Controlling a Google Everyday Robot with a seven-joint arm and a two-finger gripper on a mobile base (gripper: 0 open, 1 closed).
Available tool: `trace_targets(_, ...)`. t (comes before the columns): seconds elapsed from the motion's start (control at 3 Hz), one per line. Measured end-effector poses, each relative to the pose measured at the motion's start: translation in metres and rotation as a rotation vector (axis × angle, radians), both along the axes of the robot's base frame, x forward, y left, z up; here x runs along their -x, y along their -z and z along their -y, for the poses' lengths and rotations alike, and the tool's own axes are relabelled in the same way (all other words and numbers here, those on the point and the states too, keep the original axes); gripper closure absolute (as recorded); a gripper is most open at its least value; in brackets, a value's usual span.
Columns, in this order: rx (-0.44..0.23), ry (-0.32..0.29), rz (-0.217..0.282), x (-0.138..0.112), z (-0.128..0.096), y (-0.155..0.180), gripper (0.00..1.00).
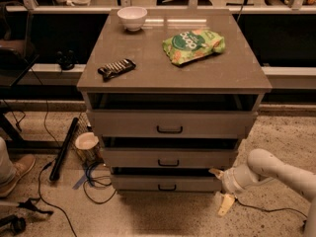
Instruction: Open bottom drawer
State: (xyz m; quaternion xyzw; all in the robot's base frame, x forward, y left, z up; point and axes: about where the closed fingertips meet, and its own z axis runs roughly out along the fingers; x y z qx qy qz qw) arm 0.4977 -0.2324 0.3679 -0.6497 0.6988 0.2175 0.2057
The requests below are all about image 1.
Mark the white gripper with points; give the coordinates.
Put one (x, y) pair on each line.
(229, 181)

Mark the grey drawer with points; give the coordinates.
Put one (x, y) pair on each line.
(183, 124)
(165, 183)
(169, 158)

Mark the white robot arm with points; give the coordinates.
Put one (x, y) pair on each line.
(260, 167)

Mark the grey drawer cabinet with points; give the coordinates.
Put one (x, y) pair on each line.
(232, 81)

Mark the paper cup on floor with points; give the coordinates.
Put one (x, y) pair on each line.
(88, 147)

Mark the green snack bag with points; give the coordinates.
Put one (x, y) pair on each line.
(193, 45)

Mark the black candy bar wrapper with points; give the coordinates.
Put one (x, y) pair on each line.
(115, 69)

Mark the black bar on floor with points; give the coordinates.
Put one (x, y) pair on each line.
(55, 172)

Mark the white bowl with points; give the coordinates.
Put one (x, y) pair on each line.
(132, 17)

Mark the black object on ledge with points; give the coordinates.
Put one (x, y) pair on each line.
(66, 61)

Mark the tan shoe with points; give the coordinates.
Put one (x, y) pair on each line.
(12, 172)

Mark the black clamp on floor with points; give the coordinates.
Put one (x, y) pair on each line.
(17, 224)

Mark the dark chair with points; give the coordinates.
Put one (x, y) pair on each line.
(17, 56)

